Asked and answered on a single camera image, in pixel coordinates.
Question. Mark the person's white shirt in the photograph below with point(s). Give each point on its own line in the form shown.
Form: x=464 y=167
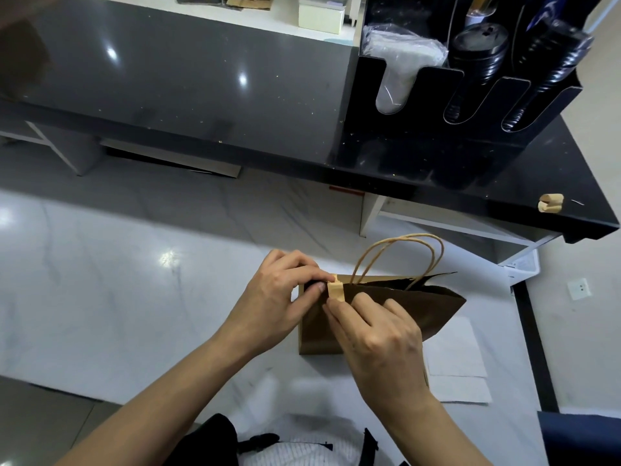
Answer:
x=301 y=443

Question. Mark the white box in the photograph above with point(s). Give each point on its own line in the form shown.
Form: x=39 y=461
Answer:
x=322 y=14

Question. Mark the black body harness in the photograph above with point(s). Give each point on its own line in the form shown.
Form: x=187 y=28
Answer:
x=199 y=443

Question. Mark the person's right hand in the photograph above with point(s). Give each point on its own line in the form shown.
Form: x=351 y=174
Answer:
x=383 y=349

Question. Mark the stack of white paper sheets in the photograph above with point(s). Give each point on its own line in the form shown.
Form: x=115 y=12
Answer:
x=461 y=364

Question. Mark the black acrylic organizer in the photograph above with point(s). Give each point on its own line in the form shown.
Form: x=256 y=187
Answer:
x=407 y=145

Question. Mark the person's left forearm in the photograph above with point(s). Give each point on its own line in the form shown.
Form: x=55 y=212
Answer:
x=155 y=412

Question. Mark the white support panel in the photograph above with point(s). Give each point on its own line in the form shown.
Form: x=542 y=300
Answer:
x=63 y=148

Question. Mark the person's left hand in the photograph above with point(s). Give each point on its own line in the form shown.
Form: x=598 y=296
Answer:
x=267 y=310

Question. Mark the brown paper bag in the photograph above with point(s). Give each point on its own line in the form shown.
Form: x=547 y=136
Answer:
x=442 y=305

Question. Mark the plastic wrapped white pack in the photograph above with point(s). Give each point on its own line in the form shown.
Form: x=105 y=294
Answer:
x=400 y=58

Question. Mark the white wall socket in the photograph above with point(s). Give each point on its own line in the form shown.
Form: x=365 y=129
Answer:
x=579 y=288

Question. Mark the tan paper sleeve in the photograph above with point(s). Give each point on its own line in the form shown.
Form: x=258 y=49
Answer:
x=479 y=6

